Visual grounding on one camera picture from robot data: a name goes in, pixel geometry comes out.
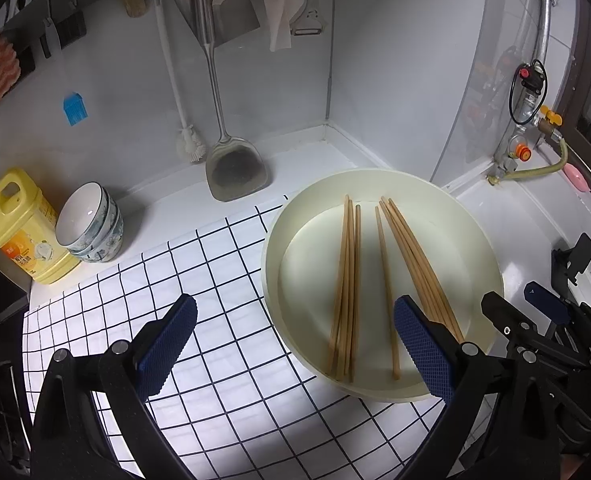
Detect floral bowl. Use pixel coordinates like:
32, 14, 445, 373
68, 188, 119, 256
56, 182, 108, 252
72, 208, 124, 263

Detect bamboo chopstick eight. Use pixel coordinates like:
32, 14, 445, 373
379, 197, 444, 325

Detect top floral bowl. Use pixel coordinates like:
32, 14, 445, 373
56, 182, 108, 252

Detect gas valve with hose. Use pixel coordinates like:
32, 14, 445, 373
486, 0, 569, 186

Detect pink soap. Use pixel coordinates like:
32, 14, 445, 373
562, 162, 591, 193

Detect bottom floral bowl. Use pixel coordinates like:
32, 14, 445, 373
72, 208, 124, 263

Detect bamboo chopstick four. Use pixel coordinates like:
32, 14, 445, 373
349, 204, 361, 382

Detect blue wall hook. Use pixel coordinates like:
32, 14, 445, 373
62, 92, 88, 127

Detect bamboo chopstick two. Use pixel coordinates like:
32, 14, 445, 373
327, 195, 350, 377

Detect bamboo chopstick one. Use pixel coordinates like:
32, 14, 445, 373
375, 206, 401, 380

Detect bamboo chopstick ten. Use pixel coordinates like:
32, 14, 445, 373
333, 198, 355, 378

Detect middle floral bowl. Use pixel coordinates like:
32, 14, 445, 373
68, 188, 119, 256

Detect steel peeler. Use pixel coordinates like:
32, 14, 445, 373
291, 0, 326, 37

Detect white black grid cloth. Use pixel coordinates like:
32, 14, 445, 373
21, 200, 443, 479

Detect white bottle brush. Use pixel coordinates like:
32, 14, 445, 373
154, 0, 207, 164

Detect bamboo chopstick three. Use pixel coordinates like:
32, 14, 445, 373
342, 200, 355, 379

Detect wooden brush handle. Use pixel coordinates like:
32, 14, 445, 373
121, 0, 147, 18

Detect bamboo chopstick six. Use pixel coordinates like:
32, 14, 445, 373
387, 198, 463, 342

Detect cream round tray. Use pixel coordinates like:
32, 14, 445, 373
262, 168, 504, 402

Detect bamboo chopstick seven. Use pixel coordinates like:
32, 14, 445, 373
376, 197, 463, 342

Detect yellow detergent bottle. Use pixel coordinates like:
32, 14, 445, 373
0, 167, 81, 285

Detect steel spatula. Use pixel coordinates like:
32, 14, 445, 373
189, 0, 270, 203

